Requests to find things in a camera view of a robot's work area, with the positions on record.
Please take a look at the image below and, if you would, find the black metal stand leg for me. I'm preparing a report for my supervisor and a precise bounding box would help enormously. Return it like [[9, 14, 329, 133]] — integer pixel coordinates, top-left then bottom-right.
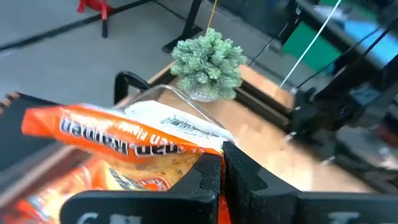
[[161, 0, 205, 54]]

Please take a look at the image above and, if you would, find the yellow hanging cable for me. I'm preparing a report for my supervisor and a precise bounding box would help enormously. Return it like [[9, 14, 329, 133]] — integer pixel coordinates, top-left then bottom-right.
[[205, 0, 219, 32]]

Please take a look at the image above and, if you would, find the black mat orange toothed edge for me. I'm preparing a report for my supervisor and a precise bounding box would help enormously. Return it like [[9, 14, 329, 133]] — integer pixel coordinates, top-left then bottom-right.
[[0, 91, 60, 172]]

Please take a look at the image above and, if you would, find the blue panel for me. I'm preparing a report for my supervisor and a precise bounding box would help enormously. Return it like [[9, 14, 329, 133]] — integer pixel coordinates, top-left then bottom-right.
[[313, 4, 398, 68]]

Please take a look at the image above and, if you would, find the green artificial succulent plant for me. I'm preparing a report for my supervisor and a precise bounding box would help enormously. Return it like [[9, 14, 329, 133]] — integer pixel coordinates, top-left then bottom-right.
[[169, 27, 248, 103]]

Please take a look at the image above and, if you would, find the white cable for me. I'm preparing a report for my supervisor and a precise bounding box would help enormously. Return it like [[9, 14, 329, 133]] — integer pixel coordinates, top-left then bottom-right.
[[278, 0, 343, 90]]

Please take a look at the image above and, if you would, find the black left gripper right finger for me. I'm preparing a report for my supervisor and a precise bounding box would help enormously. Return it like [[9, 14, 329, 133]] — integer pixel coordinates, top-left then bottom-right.
[[222, 141, 398, 224]]

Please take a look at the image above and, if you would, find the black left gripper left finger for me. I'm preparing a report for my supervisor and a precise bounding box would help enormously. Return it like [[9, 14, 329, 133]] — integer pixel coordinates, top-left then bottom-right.
[[60, 152, 224, 224]]

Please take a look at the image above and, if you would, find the black curved bracket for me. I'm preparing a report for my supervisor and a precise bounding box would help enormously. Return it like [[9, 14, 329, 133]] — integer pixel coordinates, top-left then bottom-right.
[[113, 70, 152, 105]]

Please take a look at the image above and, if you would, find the green floor mat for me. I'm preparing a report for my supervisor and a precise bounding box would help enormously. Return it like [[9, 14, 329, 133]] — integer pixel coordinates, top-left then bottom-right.
[[281, 20, 345, 74]]

